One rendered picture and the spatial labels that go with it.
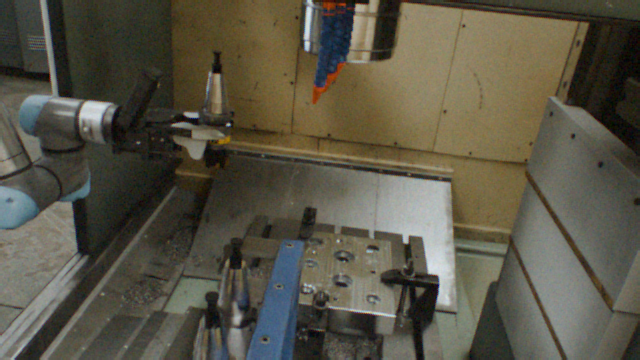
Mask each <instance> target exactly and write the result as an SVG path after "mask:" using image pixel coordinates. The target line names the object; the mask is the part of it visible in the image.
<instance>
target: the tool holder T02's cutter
mask: <svg viewBox="0 0 640 360"><path fill-rule="evenodd" d="M228 158H229V151H228V149H226V147H225V148H223V149H219V150H214V149H210V148H208V147H206V148H205V151H204V161H203V162H204V166H205V167H208V168H212V167H213V166H216V169H221V168H224V166H225V164H226V166H228Z"/></svg>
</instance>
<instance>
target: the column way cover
mask: <svg viewBox="0 0 640 360"><path fill-rule="evenodd" d="M524 173H525V177H526V178H527V181H526V184H525V187H524V191H523V193H522V196H521V199H520V203H519V206H518V209H517V213H516V216H515V219H514V226H513V229H512V232H511V235H510V237H509V241H510V243H511V248H510V251H509V254H508V256H507V260H506V263H505V266H504V269H503V273H502V276H501V279H500V282H499V285H498V289H497V292H496V295H495V300H496V303H497V307H498V310H499V313H500V316H501V319H502V322H503V325H504V328H505V331H506V334H507V337H508V340H509V343H510V346H511V349H512V352H513V355H514V358H515V360H621V358H622V355H623V353H624V351H625V349H626V347H627V345H628V343H629V340H630V338H631V336H632V334H633V332H634V330H635V327H636V325H637V323H638V321H639V319H640V157H639V156H638V155H636V154H635V153H634V152H633V151H632V150H631V149H630V148H628V147H627V146H626V145H625V144H624V143H623V142H621V141H620V140H619V139H618V138H617V137H616V136H614V135H613V134H612V133H611V132H610V131H609V130H608V129H606V128H605V127H604V126H603V125H602V124H601V123H599V122H598V121H597V120H596V119H595V118H594V117H593V116H591V115H590V114H589V113H588V112H587V111H586V110H584V109H583V108H582V107H581V106H579V107H575V106H571V105H570V106H567V105H562V104H561V103H560V102H559V101H558V100H557V97H549V99H548V102H547V106H546V109H545V112H544V116H543V119H542V121H541V125H540V128H538V131H537V135H536V138H535V141H534V145H533V148H532V151H531V155H530V158H529V161H528V165H527V168H526V169H525V172H524Z"/></svg>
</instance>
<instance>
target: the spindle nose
mask: <svg viewBox="0 0 640 360"><path fill-rule="evenodd" d="M322 5H323V2H310V1H309V0H303V2H302V5H301V18H300V29H299V35H300V46H301V47H302V49H303V50H305V51H306V52H308V53H311V54H313V55H315V56H318V54H319V51H318V49H319V47H320V46H321V45H320V44H319V40H320V38H321V37H320V32H321V28H320V26H321V24H322V23H323V22H322V21H321V17H322V12H321V10H322ZM403 8H404V3H398V2H390V1H381V0H370V4H369V5H368V6H366V5H356V8H355V17H353V18H354V21H355V23H354V25H352V26H353V27H354V30H353V32H351V33H352V36H353V37H352V39H351V40H350V41H351V46H350V47H349V54H348V55H346V56H347V61H346V62H355V63H378V62H384V61H388V60H390V59H391V58H393V57H394V54H395V48H396V47H397V44H398V38H399V32H400V25H401V19H402V10H403Z"/></svg>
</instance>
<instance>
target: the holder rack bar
mask: <svg viewBox="0 0 640 360"><path fill-rule="evenodd" d="M304 250H305V242H304V241H299V240H292V239H284V238H282V239H281V240H280V243H279V247H278V250H277V254H276V257H275V260H274V264H273V267H272V271H271V274H270V277H269V281H268V284H267V288H266V290H265V293H264V297H263V300H262V303H261V307H260V311H259V316H258V320H257V324H256V327H255V331H254V334H253V337H252V341H251V344H250V347H249V351H248V354H247V358H246V360H282V356H283V351H284V346H285V341H286V337H287V332H288V327H289V322H290V318H291V313H292V308H293V304H294V299H295V294H296V289H297V285H298V281H299V276H300V271H301V267H302V262H303V257H304Z"/></svg>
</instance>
